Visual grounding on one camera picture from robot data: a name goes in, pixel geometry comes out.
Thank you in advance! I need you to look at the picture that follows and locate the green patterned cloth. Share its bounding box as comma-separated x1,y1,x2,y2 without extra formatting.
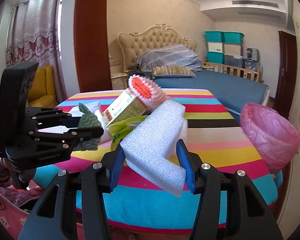
74,103,102,151

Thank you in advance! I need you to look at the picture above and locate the green plastic wrapper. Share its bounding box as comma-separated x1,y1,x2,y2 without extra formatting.
108,115,147,150

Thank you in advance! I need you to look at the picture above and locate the white L-shaped foam piece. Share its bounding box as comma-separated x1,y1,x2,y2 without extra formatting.
120,100,186,197

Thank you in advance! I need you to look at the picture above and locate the orange white foam net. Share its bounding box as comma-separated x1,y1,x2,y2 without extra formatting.
128,75,170,111

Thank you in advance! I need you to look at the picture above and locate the white foam block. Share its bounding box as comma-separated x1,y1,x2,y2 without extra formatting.
175,119,188,143

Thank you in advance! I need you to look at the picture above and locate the pink trash bag bin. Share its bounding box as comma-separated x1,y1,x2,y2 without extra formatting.
239,103,300,174

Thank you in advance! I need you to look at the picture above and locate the yellow leather armchair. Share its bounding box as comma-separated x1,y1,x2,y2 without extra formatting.
27,66,57,108

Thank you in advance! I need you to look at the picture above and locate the white wardrobe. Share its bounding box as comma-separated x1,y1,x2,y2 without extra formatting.
278,0,300,239

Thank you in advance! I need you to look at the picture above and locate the white paper packet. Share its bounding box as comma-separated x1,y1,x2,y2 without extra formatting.
69,101,100,117

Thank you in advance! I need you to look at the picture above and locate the cardboard product box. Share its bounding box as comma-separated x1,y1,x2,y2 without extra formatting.
102,88,148,126

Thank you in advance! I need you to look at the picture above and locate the pink lace curtain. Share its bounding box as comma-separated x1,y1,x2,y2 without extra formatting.
4,0,66,103

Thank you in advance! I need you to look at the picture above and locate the white bedside table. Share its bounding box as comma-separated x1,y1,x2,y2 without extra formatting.
111,73,128,90

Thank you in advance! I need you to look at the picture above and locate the striped colourful tablecloth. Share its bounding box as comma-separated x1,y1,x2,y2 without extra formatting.
32,88,284,235

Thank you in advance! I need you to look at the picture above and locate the blue bed mattress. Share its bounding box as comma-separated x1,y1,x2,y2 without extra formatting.
153,70,270,121

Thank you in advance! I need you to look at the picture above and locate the striped yellow pillow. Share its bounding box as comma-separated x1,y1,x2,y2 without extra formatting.
151,66,196,78

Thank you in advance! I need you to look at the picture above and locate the beige tufted headboard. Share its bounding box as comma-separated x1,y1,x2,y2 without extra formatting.
117,24,197,73

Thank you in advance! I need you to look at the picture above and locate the grey blue folded quilt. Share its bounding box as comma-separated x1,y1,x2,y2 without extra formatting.
134,44,202,73

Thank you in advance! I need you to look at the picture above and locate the grey storage box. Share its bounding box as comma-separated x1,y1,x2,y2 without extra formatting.
224,54,243,68

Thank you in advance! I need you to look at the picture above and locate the checkered black white bag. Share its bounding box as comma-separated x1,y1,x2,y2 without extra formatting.
242,46,260,71

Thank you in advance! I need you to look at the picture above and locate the teal storage box lower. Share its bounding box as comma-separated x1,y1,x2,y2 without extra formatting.
207,51,224,64

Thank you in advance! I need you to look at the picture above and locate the white storage box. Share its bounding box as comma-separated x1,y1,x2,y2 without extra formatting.
207,42,224,53

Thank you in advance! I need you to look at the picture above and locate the dark wooden door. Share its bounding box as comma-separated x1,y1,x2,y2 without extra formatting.
274,31,298,119

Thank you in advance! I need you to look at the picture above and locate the teal storage box top-right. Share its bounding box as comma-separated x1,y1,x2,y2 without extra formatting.
223,31,244,45

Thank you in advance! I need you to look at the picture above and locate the teal storage box top-left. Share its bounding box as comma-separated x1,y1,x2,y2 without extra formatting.
204,31,224,43

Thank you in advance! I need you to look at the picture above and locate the ceiling air vent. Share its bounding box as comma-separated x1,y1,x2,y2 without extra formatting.
232,0,279,8

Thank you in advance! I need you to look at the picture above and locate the wooden crib rail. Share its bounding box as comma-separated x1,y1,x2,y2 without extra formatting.
202,58,262,83

